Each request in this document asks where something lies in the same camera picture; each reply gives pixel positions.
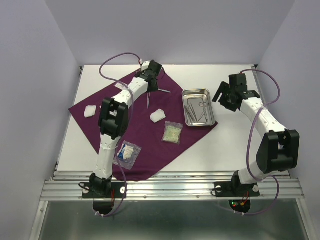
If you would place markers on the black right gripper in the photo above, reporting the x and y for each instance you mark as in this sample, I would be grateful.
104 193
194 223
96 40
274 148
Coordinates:
222 87

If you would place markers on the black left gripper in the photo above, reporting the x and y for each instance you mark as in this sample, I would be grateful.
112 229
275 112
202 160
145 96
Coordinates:
156 88

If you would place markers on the steel instrument tray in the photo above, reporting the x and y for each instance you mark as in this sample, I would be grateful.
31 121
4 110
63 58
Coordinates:
197 96

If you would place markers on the steel scalpel handle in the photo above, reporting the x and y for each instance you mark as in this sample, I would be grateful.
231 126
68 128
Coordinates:
192 111

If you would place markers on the steel tweezers pair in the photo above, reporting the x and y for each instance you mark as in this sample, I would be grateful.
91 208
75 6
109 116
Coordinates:
188 113

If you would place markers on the long steel forceps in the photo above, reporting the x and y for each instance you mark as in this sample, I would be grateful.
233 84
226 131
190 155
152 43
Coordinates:
201 116

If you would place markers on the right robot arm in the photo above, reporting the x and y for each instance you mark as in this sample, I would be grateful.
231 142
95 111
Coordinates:
279 148

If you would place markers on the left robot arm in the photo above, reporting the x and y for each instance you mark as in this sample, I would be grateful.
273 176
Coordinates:
114 119

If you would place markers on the small white label packet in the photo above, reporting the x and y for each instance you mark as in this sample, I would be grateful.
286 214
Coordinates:
120 86

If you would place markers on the white folded gauze pad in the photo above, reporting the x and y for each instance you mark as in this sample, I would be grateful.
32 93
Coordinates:
157 116

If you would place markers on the green-white sealed packet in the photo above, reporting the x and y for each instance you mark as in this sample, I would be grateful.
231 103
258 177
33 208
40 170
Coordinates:
172 132

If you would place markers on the white gauze square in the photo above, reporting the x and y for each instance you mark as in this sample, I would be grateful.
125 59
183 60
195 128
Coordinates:
90 111

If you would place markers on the blue-white gauze packet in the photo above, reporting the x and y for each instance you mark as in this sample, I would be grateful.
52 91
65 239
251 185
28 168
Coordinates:
127 155

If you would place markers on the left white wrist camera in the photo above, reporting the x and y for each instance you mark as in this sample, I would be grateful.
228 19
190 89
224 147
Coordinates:
146 65

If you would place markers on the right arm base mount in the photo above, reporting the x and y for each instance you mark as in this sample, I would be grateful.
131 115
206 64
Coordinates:
235 189

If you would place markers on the aluminium front rail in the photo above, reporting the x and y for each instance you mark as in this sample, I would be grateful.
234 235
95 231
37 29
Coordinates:
169 185

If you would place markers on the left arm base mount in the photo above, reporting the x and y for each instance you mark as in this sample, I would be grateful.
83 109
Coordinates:
107 197

